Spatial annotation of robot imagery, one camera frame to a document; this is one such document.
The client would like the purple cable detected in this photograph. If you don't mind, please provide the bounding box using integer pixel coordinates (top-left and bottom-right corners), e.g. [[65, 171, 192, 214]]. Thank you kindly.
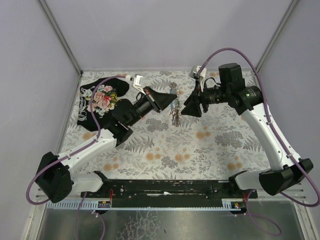
[[198, 47, 320, 236], [25, 74, 131, 206]]

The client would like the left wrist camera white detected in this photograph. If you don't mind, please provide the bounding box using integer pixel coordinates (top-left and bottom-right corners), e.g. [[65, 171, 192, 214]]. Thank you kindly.
[[125, 74, 146, 95]]

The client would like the black floral cloth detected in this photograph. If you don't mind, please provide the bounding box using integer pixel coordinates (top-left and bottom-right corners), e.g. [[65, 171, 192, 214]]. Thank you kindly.
[[77, 78, 130, 132]]

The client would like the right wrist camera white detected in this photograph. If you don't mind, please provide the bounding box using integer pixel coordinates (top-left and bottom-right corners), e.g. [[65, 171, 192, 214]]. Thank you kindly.
[[189, 65, 207, 91]]

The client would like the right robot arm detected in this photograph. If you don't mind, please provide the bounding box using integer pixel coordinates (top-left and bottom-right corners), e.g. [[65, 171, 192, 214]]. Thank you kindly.
[[181, 63, 314, 196]]

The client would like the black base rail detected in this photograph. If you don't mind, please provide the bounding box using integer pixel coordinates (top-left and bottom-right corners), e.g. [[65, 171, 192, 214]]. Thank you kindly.
[[81, 179, 250, 207]]

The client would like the white cable duct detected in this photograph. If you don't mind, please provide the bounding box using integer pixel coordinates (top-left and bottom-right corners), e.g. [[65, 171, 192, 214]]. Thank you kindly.
[[46, 200, 245, 211]]

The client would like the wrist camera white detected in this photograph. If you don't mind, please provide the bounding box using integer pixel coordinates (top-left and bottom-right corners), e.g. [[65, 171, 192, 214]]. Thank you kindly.
[[125, 74, 146, 95], [189, 65, 207, 91]]

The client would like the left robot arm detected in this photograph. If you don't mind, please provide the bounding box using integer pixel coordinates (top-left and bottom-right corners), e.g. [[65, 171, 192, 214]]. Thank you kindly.
[[35, 86, 177, 203]]

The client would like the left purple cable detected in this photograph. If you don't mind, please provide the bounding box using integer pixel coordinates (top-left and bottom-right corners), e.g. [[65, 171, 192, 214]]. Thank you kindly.
[[25, 74, 131, 206]]

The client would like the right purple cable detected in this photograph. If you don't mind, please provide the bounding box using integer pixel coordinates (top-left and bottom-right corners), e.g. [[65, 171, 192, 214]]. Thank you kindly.
[[198, 47, 320, 236]]

